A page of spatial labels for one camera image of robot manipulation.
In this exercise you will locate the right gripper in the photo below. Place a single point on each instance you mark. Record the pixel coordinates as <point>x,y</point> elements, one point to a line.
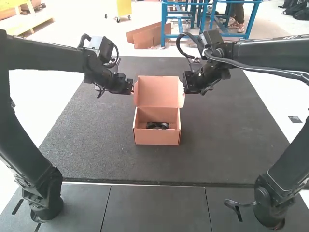
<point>192,82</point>

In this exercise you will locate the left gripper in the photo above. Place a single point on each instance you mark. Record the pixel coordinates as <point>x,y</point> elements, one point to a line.
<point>118,84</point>

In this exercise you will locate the cardboard box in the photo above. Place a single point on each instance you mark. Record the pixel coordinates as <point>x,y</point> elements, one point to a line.
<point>157,136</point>

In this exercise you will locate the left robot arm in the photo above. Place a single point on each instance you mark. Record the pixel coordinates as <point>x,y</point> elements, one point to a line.
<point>31,58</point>

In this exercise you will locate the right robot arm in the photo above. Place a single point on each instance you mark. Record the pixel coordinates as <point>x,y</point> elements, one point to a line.
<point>270,50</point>

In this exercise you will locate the black square fan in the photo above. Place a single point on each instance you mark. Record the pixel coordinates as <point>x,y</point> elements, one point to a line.
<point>157,125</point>

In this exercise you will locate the flat cardboard sheet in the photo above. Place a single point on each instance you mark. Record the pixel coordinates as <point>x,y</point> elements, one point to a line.
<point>149,36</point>

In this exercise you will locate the black mat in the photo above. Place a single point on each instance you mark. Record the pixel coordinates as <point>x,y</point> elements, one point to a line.
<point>217,145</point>

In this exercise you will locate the yellow wheeled cart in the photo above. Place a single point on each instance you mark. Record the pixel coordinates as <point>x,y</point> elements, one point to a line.
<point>124,7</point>

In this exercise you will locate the person's legs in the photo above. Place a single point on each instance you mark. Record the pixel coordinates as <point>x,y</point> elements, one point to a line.
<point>239,12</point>

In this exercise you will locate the black label card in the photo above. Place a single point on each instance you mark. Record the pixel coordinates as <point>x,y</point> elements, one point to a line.
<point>295,119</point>

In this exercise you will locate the wooden pallet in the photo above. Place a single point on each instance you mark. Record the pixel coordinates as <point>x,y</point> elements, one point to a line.
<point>26,23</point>

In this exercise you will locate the black bag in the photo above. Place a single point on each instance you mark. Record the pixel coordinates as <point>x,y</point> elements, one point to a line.
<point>299,12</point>

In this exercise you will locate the dark base panel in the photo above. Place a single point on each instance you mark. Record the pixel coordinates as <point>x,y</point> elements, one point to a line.
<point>231,217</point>
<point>79,207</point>
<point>157,210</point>

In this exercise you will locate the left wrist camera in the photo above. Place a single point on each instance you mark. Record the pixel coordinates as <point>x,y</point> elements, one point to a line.
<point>102,47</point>

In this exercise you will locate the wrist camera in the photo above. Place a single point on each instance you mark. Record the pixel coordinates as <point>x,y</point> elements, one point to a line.
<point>102,47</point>
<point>212,37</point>

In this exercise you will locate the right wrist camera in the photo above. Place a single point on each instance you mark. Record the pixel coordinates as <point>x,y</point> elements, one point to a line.
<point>212,37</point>

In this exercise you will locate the blue metal frame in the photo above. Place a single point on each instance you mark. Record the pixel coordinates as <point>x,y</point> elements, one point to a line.
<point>251,21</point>
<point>166,24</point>

